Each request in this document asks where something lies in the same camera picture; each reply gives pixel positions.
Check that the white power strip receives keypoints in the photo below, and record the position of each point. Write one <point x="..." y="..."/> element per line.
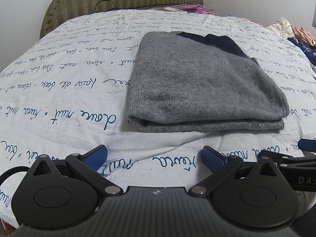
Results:
<point x="175" y="10"/>

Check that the white garment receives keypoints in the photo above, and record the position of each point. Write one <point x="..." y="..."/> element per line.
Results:
<point x="281" y="27"/>

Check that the pink garment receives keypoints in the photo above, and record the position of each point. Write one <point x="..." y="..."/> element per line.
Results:
<point x="305" y="34"/>

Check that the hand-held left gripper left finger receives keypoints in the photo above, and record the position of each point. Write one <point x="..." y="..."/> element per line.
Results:
<point x="96" y="156"/>

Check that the purple cloth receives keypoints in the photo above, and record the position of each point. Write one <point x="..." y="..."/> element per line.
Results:
<point x="196" y="8"/>

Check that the blue garment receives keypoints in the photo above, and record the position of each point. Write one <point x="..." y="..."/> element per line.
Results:
<point x="305" y="50"/>

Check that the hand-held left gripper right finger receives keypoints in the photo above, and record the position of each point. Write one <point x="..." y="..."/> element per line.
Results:
<point x="212" y="158"/>

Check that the white printed blanket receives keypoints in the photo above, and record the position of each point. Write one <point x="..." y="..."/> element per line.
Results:
<point x="61" y="79"/>

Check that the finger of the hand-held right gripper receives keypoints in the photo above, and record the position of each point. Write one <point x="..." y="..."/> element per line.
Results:
<point x="286" y="159"/>
<point x="307" y="146"/>

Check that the grey sweater with navy sleeves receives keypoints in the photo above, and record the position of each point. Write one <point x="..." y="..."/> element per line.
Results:
<point x="197" y="79"/>

